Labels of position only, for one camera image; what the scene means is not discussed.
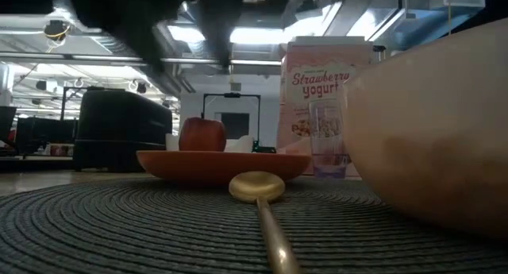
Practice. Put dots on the pink strawberry yogurt cereal box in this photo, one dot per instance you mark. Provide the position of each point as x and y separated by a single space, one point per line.
317 79

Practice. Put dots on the red apple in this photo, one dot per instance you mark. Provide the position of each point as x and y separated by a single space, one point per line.
202 135

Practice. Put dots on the pink plastic bowl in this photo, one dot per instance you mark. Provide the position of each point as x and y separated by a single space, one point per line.
436 127

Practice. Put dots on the grey ceiling pipe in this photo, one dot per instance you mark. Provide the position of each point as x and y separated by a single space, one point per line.
47 58

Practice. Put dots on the red white can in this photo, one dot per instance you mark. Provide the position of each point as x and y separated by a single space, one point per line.
59 149

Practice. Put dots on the gold metal spoon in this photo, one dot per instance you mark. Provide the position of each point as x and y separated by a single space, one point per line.
256 186

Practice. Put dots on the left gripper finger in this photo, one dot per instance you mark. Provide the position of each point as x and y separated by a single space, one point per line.
222 28
152 43

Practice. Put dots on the black two-slot toaster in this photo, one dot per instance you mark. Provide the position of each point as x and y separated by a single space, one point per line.
119 127

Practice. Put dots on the red round plate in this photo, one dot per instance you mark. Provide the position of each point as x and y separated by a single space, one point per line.
198 167

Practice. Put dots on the clear drinking glass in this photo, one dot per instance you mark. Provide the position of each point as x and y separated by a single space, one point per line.
329 163

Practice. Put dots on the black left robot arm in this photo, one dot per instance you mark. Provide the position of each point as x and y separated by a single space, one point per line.
24 0

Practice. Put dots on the black rectangular frame stand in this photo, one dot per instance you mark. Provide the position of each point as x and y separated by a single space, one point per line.
232 95

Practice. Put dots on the black office chair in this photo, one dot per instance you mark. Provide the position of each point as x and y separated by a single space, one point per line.
6 123

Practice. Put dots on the black device green light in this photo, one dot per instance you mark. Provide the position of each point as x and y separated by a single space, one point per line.
265 149

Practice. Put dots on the grey round woven placemat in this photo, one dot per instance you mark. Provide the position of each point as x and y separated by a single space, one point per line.
99 234

